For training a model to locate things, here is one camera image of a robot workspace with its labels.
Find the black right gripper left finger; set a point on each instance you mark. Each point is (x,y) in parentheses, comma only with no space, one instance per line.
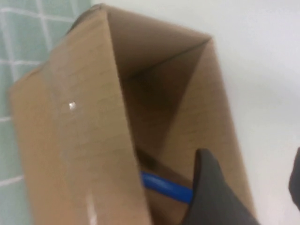
(215,199)

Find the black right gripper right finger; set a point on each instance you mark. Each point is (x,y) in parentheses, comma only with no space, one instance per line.
(295,182)

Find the brown cardboard box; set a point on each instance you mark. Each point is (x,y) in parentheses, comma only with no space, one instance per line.
(70,140)

